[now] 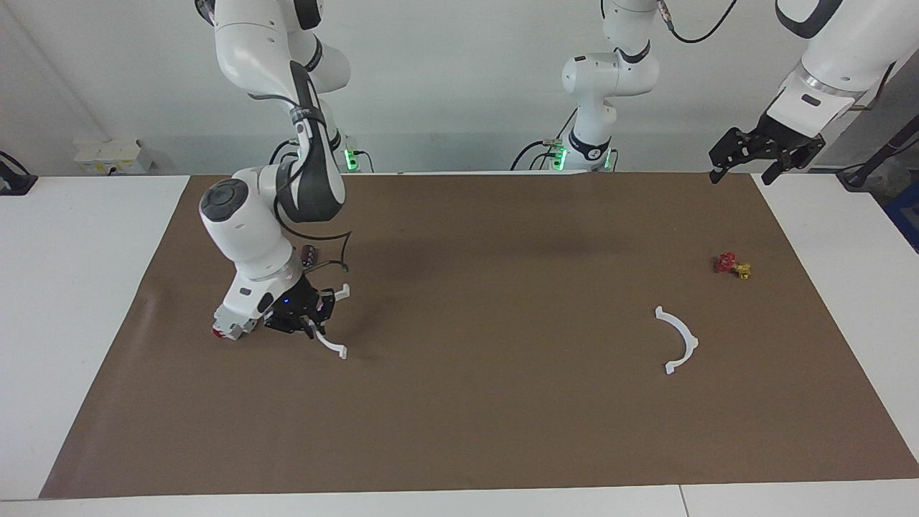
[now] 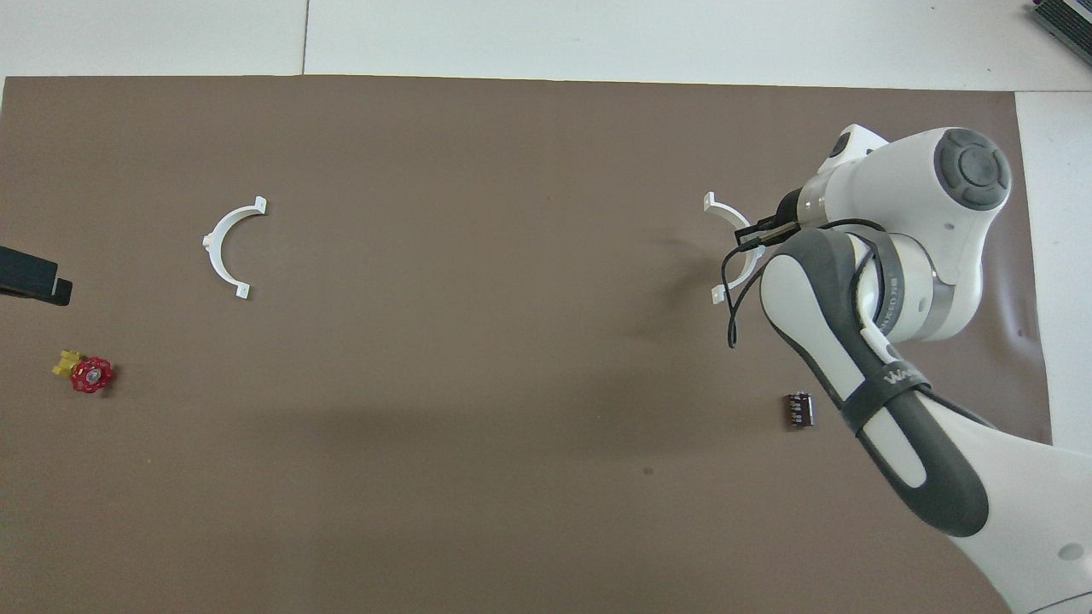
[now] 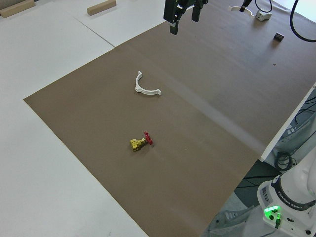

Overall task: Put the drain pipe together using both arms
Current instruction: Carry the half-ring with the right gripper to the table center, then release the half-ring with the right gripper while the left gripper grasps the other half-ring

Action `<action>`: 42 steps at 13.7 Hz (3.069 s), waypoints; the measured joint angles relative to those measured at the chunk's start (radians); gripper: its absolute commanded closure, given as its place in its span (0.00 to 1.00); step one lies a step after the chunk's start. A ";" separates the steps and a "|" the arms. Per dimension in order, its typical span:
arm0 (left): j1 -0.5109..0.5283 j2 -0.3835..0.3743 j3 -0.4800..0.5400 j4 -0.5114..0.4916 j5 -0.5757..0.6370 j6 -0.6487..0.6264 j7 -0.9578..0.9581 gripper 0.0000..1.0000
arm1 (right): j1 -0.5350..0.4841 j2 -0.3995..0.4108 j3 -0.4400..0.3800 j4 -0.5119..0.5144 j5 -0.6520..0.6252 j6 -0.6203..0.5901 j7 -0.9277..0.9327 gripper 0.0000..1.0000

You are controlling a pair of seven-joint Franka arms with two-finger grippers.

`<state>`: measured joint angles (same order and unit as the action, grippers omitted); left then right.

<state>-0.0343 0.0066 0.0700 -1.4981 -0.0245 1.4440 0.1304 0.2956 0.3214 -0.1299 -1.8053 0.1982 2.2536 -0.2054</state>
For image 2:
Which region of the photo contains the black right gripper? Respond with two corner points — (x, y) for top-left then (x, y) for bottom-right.
(734, 188), (808, 251)

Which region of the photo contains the grey printed velcro strap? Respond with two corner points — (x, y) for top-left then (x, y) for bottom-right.
(866, 235), (907, 338)
(840, 362), (935, 437)

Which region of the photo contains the red handwheel yellow valve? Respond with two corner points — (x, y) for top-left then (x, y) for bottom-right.
(53, 348), (116, 395)

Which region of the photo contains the brown paper table mat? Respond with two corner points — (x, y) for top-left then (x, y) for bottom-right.
(0, 75), (1052, 614)

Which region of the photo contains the grey ribbed device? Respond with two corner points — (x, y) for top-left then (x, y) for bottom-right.
(1028, 0), (1092, 43)

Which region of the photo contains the white half-ring pipe clamp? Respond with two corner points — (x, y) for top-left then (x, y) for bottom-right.
(203, 196), (268, 300)
(704, 193), (766, 305)

